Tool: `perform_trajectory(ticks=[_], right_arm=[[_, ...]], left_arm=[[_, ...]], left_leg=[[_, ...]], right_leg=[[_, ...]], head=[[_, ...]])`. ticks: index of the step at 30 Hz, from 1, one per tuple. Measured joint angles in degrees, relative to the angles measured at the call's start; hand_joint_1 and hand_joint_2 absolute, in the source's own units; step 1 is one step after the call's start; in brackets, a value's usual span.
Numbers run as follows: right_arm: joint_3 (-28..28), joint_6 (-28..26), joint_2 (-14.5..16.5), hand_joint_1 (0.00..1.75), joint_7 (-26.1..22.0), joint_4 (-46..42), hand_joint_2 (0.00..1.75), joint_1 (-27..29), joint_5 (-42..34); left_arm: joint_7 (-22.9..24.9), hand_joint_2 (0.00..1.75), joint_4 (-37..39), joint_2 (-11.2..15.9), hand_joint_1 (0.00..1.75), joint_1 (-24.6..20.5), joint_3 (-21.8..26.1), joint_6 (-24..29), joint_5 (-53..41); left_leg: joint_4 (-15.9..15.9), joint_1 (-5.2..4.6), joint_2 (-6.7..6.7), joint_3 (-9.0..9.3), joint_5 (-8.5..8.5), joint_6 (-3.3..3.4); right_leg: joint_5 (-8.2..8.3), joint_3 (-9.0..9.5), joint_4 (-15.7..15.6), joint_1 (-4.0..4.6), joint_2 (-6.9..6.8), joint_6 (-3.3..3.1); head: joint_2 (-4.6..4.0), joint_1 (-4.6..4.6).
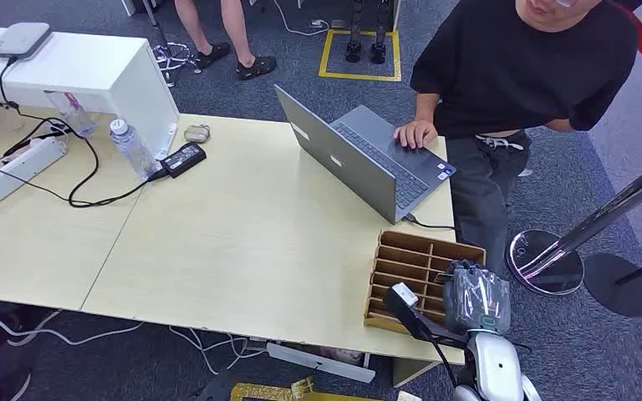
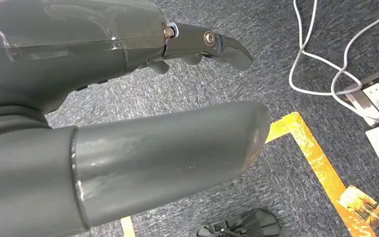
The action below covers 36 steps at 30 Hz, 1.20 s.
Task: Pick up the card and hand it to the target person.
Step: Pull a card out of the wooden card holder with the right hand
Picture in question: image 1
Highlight yellow patterned sheet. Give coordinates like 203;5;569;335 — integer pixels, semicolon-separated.
230;377;423;401

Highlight clear water bottle red label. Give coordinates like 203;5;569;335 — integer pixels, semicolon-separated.
43;90;97;139

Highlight grey router box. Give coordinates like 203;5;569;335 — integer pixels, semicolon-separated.
0;22;54;61

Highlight person in black sandals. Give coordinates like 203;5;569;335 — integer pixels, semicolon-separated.
173;0;278;82

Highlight clear water bottle white cap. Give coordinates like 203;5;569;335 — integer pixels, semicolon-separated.
109;118;160;181

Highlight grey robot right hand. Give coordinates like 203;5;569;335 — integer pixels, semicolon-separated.
442;260;512;337

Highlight black robot legs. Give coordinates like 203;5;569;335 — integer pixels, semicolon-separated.
345;0;393;65

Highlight white floor cable with plug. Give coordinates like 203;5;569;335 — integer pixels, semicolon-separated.
273;0;331;38

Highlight brown cardboard slot organizer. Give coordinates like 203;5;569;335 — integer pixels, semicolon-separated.
363;230;487;336

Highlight black power adapter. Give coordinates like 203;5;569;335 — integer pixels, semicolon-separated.
160;142;208;180

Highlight black laptop charging cable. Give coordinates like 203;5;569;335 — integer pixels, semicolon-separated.
403;213;458;231

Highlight person's right hand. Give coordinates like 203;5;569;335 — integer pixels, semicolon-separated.
393;119;439;150

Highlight white desk riser shelf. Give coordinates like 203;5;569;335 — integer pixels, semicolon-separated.
0;24;181;161

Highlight chrome stanchion post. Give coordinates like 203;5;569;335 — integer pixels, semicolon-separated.
506;149;642;297

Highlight black router cable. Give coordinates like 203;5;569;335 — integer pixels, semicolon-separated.
0;56;73;140

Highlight grey laptop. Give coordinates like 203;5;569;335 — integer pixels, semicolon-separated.
274;84;458;226

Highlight black and white wrist camera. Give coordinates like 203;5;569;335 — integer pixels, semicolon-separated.
382;282;467;348

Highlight tangled white floor cable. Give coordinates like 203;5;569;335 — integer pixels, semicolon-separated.
168;325;268;377

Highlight beige earbuds case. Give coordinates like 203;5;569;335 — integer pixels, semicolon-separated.
182;124;211;145

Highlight black adapter cable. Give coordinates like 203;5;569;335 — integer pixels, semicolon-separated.
0;117;168;210

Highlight white bar under table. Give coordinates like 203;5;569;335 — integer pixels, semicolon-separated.
265;342;377;384

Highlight metal tripod base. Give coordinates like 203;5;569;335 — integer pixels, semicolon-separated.
142;0;202;89

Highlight long white floor cable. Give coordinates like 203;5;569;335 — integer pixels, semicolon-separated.
0;311;145;348

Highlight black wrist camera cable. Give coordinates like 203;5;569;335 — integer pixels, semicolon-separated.
431;336;461;389

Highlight white power strip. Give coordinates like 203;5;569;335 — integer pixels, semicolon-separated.
0;136;69;211

